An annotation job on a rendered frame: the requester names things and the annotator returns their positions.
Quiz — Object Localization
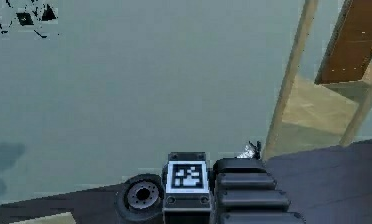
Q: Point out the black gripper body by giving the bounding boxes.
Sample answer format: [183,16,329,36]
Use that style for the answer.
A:
[114,173,166,224]

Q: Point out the brown wooden room door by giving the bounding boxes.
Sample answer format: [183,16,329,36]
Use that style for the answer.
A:
[314,0,372,85]

